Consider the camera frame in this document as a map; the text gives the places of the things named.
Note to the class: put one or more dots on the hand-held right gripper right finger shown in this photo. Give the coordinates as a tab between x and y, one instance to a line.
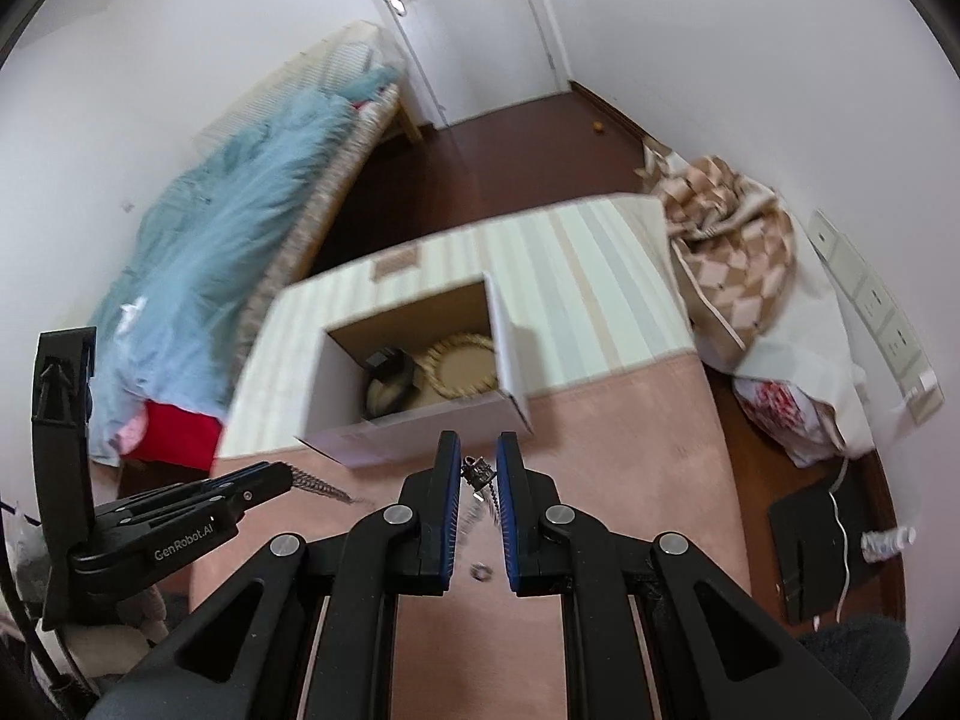
506	510

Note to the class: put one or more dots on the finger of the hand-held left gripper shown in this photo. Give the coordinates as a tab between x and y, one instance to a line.
259	496
225	478

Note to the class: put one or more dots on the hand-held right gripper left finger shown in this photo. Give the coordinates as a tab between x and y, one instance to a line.
451	510

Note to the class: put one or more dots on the white cardboard box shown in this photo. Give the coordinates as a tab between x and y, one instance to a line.
409	431

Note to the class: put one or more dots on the red cloth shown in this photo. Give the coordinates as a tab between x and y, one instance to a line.
180	435

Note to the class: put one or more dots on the pink blanket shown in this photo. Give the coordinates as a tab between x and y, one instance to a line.
637	465

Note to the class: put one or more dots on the gold round woven plate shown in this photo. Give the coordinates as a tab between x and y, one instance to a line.
459	367

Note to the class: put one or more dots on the small black case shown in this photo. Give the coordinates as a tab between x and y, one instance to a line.
388	364

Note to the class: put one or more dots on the beige plush toy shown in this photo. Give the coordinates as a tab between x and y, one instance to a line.
120	637

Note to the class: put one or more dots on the striped bed sheet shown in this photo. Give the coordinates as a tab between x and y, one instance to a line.
585	292

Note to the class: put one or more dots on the light blue blanket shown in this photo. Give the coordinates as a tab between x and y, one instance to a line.
225	225

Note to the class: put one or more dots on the red printed plastic bag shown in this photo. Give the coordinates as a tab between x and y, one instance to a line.
787	420

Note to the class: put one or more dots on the black flat laptop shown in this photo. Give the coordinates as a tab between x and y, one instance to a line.
806	540

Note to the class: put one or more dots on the beige checked blanket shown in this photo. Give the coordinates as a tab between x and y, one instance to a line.
720	240

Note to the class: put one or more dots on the grey fuzzy cloth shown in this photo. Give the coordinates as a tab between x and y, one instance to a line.
855	667

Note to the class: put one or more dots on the small clear plastic bottle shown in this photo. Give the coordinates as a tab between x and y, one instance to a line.
889	544

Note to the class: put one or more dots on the white door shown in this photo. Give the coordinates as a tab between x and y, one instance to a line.
465	22

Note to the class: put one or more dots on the wicker bed frame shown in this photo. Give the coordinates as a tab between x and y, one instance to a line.
330	187

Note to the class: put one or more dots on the white wall socket panel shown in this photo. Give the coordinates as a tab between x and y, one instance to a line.
877	307

